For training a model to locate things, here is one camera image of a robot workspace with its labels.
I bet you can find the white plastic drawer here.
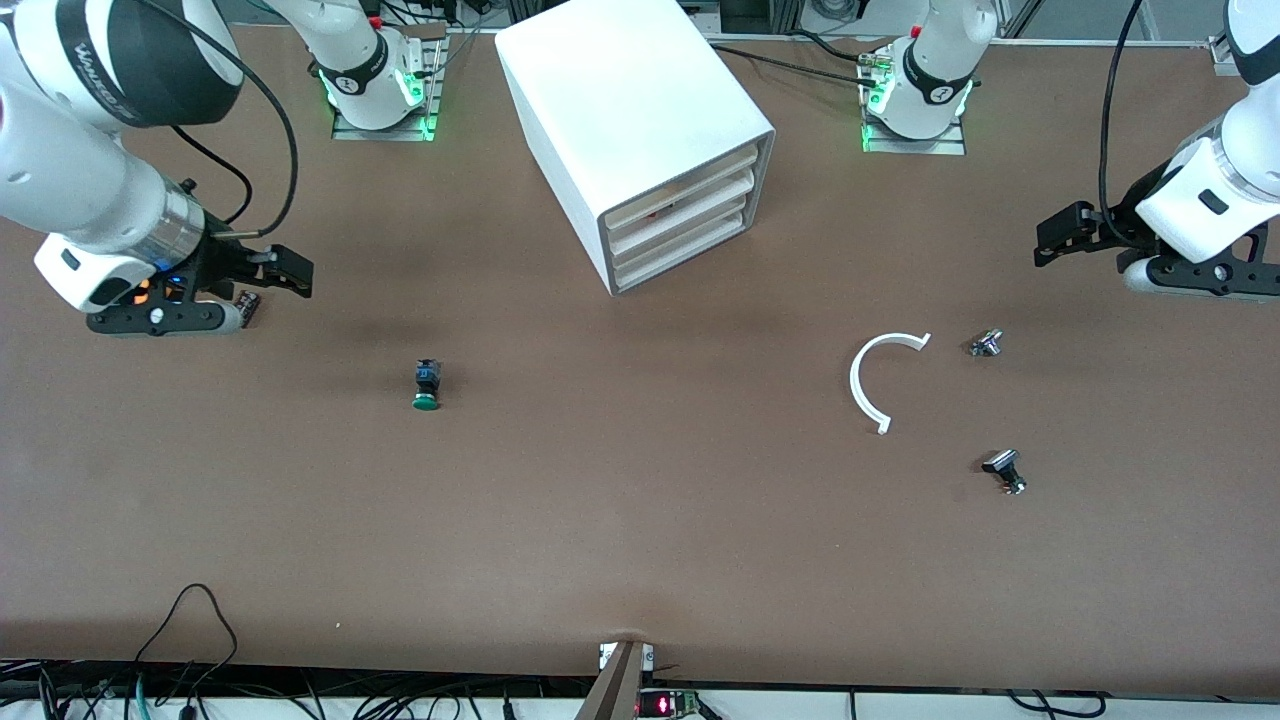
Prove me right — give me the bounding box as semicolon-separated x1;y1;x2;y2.
606;148;761;233
608;178;761;261
612;208;763;292

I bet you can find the black square push button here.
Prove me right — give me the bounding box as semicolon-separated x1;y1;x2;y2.
981;449;1028;496

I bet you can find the white drawer cabinet housing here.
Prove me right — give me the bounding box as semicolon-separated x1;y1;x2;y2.
495;0;777;297

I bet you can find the white plastic arc piece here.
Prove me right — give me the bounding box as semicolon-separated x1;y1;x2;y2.
849;331;933;436

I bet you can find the circuit board with red display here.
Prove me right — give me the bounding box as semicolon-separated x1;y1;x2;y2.
638;688;703;719

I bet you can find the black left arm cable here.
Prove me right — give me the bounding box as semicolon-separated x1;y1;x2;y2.
1097;0;1146;249

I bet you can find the short black arm cable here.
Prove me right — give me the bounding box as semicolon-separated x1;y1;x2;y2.
168;125;254;229

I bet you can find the long black arm cable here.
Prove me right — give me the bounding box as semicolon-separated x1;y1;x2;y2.
125;0;301;241

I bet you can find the aluminium arm base plate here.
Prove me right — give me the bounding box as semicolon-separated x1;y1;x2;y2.
331;22;448;142
860;45;968;156

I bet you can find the black table cable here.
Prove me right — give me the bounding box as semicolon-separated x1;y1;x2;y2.
790;28;881;63
712;42;886;91

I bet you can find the looped thin black cable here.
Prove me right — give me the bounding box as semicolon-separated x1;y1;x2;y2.
133;583;239;693

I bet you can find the tangled black cable bundle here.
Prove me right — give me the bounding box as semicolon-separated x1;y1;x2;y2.
0;658;601;720

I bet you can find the curved black cable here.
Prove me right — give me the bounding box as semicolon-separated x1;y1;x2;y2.
1005;690;1109;719

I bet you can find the brown wedge-shaped post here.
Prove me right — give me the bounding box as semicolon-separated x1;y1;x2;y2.
575;640;646;720

